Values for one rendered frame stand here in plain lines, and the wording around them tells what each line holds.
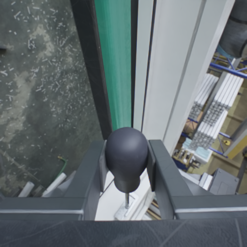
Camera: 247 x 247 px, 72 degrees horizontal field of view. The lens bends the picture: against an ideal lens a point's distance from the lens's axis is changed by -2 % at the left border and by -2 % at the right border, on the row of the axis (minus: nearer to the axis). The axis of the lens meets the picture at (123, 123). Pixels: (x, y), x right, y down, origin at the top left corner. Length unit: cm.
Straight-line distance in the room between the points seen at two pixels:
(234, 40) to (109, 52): 91
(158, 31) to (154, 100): 10
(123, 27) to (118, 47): 2
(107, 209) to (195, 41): 27
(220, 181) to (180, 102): 26
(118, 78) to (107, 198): 21
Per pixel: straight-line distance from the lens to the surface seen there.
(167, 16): 20
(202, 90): 469
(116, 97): 21
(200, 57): 20
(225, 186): 46
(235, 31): 104
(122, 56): 19
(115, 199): 32
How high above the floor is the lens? 96
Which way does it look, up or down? 22 degrees down
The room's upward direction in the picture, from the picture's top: 119 degrees clockwise
